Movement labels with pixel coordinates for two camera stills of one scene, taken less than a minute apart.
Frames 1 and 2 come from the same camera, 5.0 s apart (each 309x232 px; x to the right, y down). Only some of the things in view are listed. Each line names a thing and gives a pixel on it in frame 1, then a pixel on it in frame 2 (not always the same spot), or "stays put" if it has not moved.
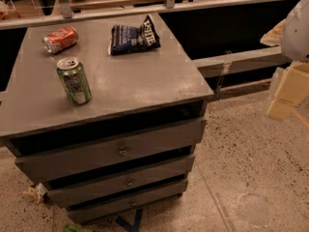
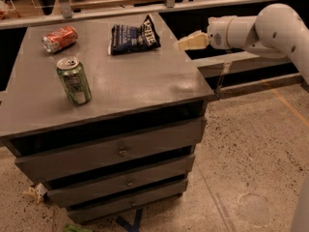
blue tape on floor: x=129 y=227 stays put
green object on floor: x=72 y=228 stays put
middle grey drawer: x=123 y=183 stays put
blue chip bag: x=126 y=40 stays put
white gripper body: x=296 y=33 → x=217 y=33
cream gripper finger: x=273 y=37 → x=200 y=32
